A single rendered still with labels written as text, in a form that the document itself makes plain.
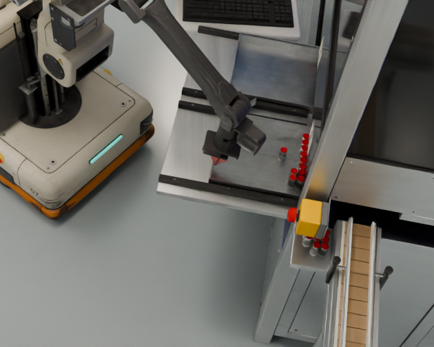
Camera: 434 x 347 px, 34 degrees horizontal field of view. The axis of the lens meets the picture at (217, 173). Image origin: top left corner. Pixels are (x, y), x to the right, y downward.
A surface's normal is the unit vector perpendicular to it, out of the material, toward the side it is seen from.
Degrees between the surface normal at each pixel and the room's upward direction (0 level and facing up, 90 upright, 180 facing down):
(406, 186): 90
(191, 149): 0
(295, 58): 0
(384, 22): 90
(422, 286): 90
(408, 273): 90
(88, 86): 0
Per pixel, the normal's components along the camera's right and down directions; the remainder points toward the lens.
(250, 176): 0.09, -0.58
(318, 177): -0.16, 0.80
